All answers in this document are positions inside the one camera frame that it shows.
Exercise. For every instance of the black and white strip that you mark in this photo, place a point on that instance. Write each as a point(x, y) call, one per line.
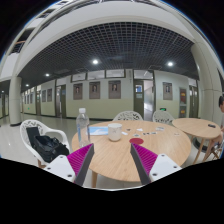
point(149, 133)

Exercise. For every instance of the white ceramic mug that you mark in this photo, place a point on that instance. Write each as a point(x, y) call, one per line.
point(114, 131)

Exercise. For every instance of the round white pillar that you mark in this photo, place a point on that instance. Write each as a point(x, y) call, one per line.
point(14, 101)

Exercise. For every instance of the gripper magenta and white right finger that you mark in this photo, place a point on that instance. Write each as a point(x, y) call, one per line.
point(150, 166)

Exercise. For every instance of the framed portrait right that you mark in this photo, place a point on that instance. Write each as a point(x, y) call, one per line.
point(115, 89)

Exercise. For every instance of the dark door with window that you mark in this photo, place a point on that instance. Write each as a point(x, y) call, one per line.
point(139, 97)

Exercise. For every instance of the white lattice chair right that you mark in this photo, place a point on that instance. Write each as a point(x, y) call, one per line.
point(162, 117)

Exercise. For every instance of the red round coaster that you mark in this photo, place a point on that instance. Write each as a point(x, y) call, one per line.
point(136, 140)

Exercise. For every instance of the framed portrait left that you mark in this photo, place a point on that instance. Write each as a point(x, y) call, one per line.
point(77, 91)

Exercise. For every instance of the framed poster far right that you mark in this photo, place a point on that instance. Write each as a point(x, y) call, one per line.
point(167, 91)

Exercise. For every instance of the white lattice chair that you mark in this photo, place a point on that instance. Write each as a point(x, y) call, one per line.
point(162, 117)
point(128, 115)

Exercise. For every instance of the blue and white paper sheet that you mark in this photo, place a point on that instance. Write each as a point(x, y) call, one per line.
point(98, 130)

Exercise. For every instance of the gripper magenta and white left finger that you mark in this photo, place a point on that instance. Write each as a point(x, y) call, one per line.
point(73, 167)

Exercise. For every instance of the white lattice chair middle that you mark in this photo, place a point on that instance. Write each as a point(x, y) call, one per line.
point(128, 115)

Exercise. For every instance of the white plastic chair left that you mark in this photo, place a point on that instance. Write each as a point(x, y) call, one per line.
point(43, 130)

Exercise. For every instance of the clear plastic water bottle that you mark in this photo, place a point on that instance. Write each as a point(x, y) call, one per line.
point(82, 123)

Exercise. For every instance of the black backpack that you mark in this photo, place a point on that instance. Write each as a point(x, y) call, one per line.
point(48, 148)

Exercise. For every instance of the framed portrait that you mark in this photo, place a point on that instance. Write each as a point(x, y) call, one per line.
point(115, 89)
point(94, 90)
point(77, 91)

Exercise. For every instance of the framed portrait middle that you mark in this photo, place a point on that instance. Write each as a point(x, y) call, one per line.
point(94, 90)

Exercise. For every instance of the seated person at right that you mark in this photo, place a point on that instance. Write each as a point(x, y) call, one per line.
point(218, 140)

